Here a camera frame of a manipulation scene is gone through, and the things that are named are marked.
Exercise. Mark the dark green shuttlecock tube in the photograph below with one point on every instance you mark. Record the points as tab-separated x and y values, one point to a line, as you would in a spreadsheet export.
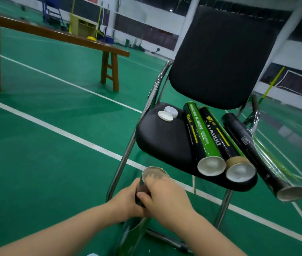
133	234

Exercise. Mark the white plastic tube cap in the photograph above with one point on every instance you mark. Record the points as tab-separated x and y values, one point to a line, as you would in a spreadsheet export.
171	110
165	116

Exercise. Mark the person's right hand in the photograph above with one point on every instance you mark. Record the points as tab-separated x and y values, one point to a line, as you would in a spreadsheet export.
169	202

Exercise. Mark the person's left forearm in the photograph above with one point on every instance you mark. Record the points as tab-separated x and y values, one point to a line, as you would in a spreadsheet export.
57	234

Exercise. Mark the person's right forearm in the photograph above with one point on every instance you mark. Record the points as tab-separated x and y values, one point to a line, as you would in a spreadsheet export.
212	238

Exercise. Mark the black chair with chrome frame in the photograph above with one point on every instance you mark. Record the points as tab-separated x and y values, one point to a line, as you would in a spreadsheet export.
220	58

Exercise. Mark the badminton net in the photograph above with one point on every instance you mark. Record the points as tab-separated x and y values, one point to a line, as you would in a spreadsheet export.
298	83

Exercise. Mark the yellow net post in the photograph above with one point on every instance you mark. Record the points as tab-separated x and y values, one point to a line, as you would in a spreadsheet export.
98	23
272	82

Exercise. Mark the small black chair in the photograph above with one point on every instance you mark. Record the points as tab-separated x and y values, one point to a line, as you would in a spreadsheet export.
157	51

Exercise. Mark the plain black shuttlecock tube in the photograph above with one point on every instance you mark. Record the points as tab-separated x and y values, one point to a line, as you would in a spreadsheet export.
252	154

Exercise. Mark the person's right thumb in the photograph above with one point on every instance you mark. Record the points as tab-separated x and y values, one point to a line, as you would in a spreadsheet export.
145	201

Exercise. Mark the long wooden bench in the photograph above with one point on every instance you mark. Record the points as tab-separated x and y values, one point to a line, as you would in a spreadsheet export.
46	31

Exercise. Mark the person's left fingers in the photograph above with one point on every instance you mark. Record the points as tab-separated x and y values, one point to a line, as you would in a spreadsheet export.
133	187

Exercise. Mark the yellow umpire stand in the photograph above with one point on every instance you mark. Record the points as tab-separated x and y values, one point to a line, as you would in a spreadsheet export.
83	25

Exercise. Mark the bright green shuttlecock tube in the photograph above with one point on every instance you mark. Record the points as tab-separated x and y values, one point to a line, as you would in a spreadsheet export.
203	141

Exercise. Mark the clear plastic wrap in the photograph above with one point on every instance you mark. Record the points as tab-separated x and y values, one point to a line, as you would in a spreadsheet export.
273	162

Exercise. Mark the person's left hand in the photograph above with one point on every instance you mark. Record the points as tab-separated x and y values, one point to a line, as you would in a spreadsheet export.
123	202

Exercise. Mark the black and green shuttlecock tube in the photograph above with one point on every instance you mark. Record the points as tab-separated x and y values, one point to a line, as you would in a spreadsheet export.
227	149

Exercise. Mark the blue metal frame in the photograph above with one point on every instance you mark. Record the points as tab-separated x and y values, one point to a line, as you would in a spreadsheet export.
52	10

